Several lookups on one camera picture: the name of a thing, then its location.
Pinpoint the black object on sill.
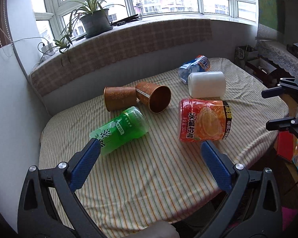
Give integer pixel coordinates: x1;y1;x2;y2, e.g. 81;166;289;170
110;13;142;26

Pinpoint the cardboard box with items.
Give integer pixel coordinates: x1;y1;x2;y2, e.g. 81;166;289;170
245;58;287;88

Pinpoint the white charger with cable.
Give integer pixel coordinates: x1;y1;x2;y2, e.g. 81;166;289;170
37;41;55;61

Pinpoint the orange printed plastic cup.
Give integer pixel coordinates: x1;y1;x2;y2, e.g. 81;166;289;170
178;98;232;142

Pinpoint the white plastic cup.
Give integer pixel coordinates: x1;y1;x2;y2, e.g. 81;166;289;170
188;71;226;98

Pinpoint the striped yellow table cloth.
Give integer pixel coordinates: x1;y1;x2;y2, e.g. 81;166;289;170
39;58;288;237

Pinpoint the green paper bag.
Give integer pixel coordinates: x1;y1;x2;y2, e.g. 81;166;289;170
234;45;258;68

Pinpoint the brown plaid sill cover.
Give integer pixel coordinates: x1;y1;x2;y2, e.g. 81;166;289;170
30;18;213;97

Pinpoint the brown paper cup closed end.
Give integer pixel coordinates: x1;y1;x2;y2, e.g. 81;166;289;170
104;86;137;112

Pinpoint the brown paper cup open mouth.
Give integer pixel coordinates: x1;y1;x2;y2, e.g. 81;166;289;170
135;82;172;114

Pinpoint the white lace cloth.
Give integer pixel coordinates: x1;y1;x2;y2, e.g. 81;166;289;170
256;40;298;77

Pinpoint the potted spider plant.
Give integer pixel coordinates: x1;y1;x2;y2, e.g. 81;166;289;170
54;0;126;54

